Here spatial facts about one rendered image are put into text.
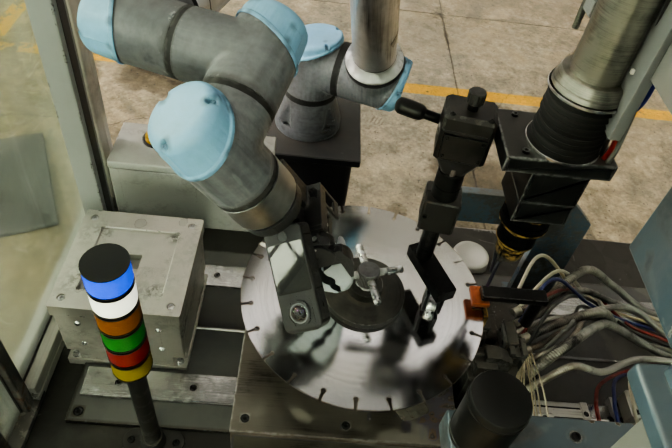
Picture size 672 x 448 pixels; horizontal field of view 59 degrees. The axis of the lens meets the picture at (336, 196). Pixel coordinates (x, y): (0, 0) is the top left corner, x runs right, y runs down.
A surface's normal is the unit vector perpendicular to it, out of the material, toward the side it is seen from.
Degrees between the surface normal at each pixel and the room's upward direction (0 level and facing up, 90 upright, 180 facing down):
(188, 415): 0
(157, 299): 0
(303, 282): 52
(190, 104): 32
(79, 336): 90
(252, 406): 0
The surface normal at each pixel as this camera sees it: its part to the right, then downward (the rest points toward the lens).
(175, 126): -0.40, -0.50
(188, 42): -0.20, 0.08
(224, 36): -0.06, -0.33
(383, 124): 0.11, -0.70
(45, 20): -0.03, 0.71
